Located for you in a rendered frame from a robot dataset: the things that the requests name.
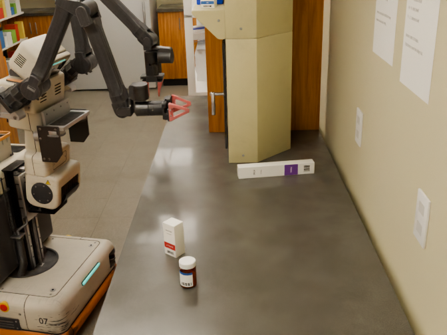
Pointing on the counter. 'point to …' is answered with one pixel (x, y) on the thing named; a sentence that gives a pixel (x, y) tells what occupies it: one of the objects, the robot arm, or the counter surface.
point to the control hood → (211, 18)
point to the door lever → (214, 101)
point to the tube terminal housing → (258, 78)
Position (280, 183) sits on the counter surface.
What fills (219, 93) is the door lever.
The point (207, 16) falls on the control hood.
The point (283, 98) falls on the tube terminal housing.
